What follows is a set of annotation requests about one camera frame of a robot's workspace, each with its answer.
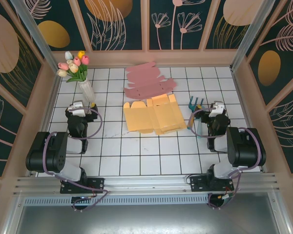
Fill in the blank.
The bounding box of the white ribbed vase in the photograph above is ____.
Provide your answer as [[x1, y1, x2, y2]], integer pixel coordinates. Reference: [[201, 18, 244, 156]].
[[78, 79, 96, 102]]

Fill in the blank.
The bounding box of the slotted grey cable duct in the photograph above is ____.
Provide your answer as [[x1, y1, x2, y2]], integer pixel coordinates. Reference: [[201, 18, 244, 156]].
[[23, 194, 210, 207]]

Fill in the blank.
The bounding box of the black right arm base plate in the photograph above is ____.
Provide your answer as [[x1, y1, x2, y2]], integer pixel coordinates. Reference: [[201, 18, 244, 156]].
[[189, 175, 235, 193]]

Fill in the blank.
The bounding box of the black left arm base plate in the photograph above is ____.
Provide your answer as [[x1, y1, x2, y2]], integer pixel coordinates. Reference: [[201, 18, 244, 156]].
[[60, 177, 105, 195]]

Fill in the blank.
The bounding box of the light blue garden trowel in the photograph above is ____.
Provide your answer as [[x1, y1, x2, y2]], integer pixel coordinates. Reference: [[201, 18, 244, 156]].
[[194, 117, 206, 139]]

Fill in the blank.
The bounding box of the aluminium frame post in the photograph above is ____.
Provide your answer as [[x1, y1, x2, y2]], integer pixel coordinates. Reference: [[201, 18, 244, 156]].
[[230, 0, 277, 71], [9, 0, 56, 68]]

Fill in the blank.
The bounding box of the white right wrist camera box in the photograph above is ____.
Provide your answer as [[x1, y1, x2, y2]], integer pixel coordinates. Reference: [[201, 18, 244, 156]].
[[209, 101, 226, 119]]

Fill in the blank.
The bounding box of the pink paper box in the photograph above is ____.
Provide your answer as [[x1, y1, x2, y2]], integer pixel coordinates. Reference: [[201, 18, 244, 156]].
[[123, 61, 177, 100]]

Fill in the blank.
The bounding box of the yellow paper box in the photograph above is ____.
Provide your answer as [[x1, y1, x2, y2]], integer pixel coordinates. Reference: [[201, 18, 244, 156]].
[[123, 94, 186, 136]]

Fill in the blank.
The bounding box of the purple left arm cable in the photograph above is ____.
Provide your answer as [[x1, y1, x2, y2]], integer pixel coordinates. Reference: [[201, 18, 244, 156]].
[[42, 108, 110, 213]]

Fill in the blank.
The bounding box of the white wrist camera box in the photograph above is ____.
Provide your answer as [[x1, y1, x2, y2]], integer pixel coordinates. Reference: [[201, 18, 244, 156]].
[[68, 101, 86, 117], [209, 101, 226, 119]]

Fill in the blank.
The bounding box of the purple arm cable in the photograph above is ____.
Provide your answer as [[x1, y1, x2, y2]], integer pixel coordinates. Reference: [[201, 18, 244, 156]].
[[188, 109, 262, 210], [42, 108, 110, 213]]

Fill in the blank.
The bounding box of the aluminium mounting rail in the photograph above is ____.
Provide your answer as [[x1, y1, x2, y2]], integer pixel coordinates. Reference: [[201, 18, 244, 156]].
[[13, 172, 281, 197]]

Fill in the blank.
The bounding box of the grey metal sheet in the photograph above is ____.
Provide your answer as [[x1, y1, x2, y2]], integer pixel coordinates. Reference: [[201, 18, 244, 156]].
[[4, 192, 291, 234]]

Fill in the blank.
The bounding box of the artificial tulip bouquet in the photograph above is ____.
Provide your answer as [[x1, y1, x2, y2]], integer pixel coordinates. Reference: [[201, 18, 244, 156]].
[[57, 50, 90, 83]]

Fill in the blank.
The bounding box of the teal garden fork wooden handle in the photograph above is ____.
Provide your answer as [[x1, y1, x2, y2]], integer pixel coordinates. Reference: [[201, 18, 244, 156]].
[[187, 96, 205, 130]]

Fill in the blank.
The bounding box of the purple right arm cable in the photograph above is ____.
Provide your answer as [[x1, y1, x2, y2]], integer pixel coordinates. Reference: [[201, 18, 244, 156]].
[[188, 109, 262, 210]]

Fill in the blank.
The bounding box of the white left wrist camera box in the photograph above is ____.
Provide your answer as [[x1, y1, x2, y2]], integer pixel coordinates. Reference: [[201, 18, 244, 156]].
[[68, 101, 86, 117]]

